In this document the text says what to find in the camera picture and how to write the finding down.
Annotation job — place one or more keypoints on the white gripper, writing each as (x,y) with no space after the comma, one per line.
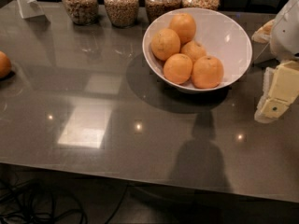
(286,36)

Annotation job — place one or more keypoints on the orange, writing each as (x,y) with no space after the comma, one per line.
(178,68)
(5,65)
(165,43)
(194,50)
(184,25)
(207,72)

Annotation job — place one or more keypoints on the white ceramic bowl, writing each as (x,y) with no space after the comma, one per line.
(222,37)

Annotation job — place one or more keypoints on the glass jar far left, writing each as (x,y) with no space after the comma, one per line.
(82,12)

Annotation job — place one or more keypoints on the white stand on table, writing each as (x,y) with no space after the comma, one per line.
(29,9)

